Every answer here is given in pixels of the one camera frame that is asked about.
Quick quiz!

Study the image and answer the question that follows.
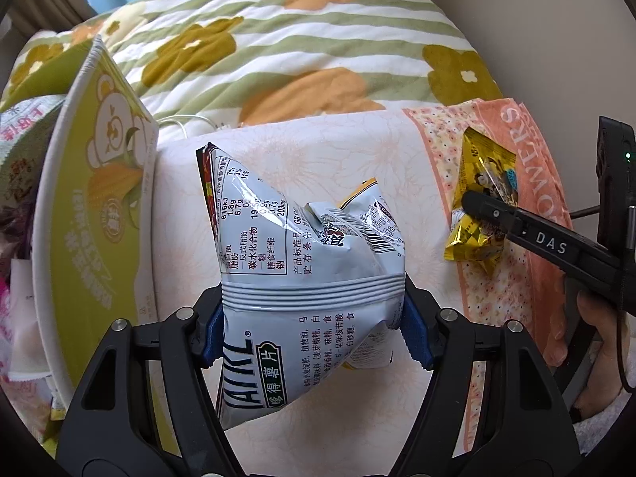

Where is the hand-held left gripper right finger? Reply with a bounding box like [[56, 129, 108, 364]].
[[392, 273, 582, 477]]

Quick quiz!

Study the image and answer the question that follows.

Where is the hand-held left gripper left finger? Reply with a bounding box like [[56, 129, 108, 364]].
[[57, 285, 249, 477]]

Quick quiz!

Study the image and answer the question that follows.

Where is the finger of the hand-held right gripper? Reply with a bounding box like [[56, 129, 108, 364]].
[[461, 190, 522, 240]]

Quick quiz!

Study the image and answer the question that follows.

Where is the shiny yellow snack packet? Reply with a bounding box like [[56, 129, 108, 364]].
[[444, 126, 520, 274]]

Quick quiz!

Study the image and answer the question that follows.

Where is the silver potato chip bag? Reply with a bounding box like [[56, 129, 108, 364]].
[[196, 142, 408, 430]]

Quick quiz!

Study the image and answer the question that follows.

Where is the yellow edged silver snack packet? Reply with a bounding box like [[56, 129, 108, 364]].
[[338, 179, 408, 371]]

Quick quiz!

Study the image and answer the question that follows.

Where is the green bear print cardboard box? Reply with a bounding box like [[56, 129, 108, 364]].
[[37, 35, 160, 423]]

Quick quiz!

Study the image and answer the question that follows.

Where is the pink snack packet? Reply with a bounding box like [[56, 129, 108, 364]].
[[0, 258, 55, 383]]

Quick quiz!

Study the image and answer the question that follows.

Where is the white speckled snack bag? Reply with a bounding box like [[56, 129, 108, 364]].
[[0, 94, 68, 209]]

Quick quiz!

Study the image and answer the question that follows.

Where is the person's right forearm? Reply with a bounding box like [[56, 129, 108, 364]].
[[571, 397, 636, 458]]

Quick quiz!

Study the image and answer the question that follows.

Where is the person's right hand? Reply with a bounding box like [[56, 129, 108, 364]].
[[544, 291, 632, 423]]

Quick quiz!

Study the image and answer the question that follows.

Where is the green striped floral blanket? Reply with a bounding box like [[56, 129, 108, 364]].
[[0, 0, 505, 140]]

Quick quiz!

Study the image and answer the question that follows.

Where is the brown curtain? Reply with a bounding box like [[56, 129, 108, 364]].
[[0, 0, 95, 55]]

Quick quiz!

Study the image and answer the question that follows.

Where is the white cable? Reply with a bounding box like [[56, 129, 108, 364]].
[[158, 114, 249, 135]]

